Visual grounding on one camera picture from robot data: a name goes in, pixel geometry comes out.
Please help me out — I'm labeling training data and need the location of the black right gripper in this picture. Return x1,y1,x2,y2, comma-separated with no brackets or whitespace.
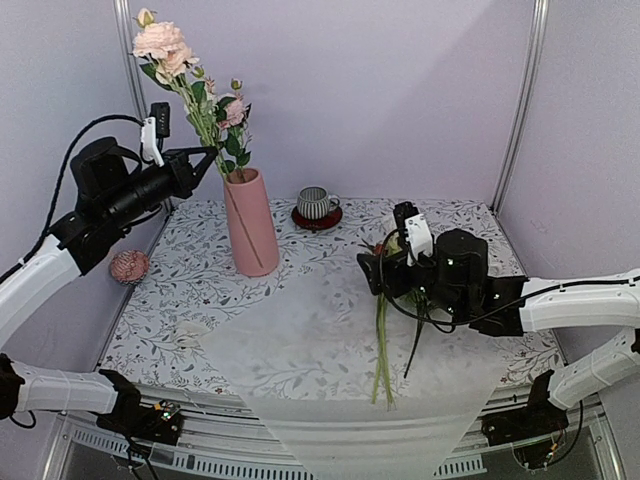
358,239,467,320

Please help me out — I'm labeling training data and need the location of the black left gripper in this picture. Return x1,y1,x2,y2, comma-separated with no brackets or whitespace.
104,144,218,228

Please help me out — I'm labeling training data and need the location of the pink peony flower stem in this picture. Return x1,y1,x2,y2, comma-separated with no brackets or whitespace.
215,78,251,183

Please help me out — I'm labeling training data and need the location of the white peony flower stem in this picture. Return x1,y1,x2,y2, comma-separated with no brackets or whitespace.
369,232,406,412

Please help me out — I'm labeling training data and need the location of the peach rose flower stem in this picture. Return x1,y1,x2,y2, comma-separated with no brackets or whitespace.
132,8,227,179

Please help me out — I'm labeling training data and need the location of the white translucent wrapping paper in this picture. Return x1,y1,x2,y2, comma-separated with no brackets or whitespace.
200,266,506,479

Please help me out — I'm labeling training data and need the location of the cream printed ribbon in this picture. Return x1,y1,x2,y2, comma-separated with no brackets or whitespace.
173,321,212,348

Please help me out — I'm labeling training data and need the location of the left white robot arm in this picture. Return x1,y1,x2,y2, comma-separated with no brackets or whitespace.
1,137,217,434

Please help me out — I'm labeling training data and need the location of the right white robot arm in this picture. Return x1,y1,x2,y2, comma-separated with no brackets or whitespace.
356,229,639,436

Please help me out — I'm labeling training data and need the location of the pink tall vase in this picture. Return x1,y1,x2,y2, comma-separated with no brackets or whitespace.
224,168,280,277

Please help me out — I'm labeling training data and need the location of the dark red saucer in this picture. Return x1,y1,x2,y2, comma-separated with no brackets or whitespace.
291,200,343,232

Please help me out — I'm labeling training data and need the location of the striped grey ceramic cup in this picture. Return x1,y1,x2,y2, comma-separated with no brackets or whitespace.
296,186,340,220

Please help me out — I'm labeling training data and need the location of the pink patterned ball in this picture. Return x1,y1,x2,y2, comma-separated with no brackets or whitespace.
109,250,150,285

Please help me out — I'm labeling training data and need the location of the floral patterned table mat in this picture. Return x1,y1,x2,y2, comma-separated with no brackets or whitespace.
102,197,571,404

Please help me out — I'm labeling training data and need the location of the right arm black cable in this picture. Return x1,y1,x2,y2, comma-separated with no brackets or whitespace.
377,229,640,334

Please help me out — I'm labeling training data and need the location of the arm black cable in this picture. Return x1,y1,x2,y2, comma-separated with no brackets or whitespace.
377,229,640,334
0,113,146,281

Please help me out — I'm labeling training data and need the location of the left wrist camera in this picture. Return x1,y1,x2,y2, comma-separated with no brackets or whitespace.
140,102,170,167

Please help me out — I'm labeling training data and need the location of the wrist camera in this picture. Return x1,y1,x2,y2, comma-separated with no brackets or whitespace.
393,201,434,267
140,102,170,167

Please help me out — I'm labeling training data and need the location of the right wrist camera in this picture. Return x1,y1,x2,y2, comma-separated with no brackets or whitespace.
393,201,434,267

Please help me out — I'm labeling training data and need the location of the left aluminium frame post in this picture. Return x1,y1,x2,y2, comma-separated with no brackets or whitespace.
112,0,175,215

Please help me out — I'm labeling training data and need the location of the aluminium frame post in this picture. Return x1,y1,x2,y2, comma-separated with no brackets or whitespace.
112,0,175,215
490,0,550,216

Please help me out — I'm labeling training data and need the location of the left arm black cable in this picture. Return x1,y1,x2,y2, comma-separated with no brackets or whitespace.
0,113,146,281

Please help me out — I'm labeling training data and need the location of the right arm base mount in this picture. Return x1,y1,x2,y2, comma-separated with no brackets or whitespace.
481,370,569,446

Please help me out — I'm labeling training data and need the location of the aluminium front rail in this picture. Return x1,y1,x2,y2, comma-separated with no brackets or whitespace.
42,386,626,479

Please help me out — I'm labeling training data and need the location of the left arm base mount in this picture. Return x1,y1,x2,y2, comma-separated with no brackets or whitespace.
95,369,184,446

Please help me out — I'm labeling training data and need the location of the right aluminium frame post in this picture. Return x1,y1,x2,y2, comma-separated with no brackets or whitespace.
490,0,550,216

